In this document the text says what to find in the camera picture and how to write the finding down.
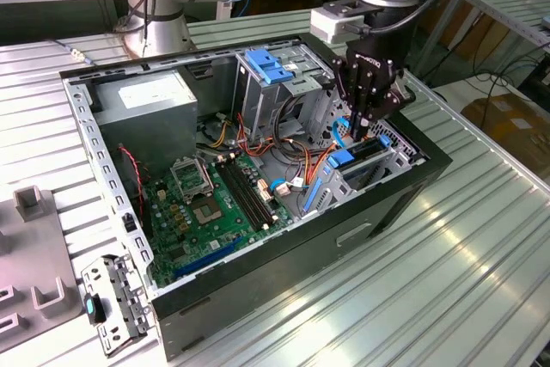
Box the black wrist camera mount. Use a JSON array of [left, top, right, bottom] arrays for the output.
[[377, 78, 417, 121]]

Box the metal socket cover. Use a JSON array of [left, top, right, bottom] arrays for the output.
[[168, 156, 215, 203]]

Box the grey metal disk bay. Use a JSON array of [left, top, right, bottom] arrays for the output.
[[297, 132, 420, 220]]

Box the metal slot bracket holder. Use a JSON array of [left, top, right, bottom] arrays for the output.
[[80, 254, 155, 358]]

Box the blue data wire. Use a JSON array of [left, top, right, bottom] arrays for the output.
[[332, 115, 352, 150]]

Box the black RAM slot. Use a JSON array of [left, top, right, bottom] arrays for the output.
[[226, 155, 278, 223], [216, 159, 268, 233]]

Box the black open PC case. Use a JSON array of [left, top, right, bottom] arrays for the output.
[[58, 31, 453, 362]]

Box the grey power supply unit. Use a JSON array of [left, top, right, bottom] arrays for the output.
[[92, 70, 199, 173]]

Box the green motherboard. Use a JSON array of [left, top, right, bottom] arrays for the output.
[[141, 152, 297, 290]]

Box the grey parts rack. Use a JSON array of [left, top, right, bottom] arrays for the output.
[[0, 185, 86, 353]]

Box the large cardboard box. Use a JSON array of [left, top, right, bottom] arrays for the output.
[[461, 94, 550, 190]]

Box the red orange wire bundle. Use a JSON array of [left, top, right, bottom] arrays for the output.
[[235, 113, 340, 186]]

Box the CPU socket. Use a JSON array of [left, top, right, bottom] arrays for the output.
[[191, 195, 228, 227]]

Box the black wire bundle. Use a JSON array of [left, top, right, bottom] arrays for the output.
[[274, 94, 310, 156]]

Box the metal slat side table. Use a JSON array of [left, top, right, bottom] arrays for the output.
[[412, 0, 550, 80]]

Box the blue plastic cage latch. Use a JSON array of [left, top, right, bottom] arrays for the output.
[[245, 49, 295, 86]]

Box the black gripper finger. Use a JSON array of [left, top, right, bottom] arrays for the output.
[[359, 61, 394, 141], [333, 57, 361, 141]]

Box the yellow orange wire bundle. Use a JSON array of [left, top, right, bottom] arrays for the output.
[[209, 119, 232, 150]]

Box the grey metal drive cage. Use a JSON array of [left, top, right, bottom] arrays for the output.
[[231, 45, 337, 144]]

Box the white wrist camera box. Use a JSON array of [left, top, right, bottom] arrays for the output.
[[309, 8, 366, 45]]

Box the black cable with connector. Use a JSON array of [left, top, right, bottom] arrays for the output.
[[51, 38, 99, 68]]

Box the blue expansion slot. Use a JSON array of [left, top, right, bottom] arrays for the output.
[[173, 235, 244, 281]]

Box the hard disk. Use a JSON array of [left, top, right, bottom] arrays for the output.
[[302, 133, 393, 216]]

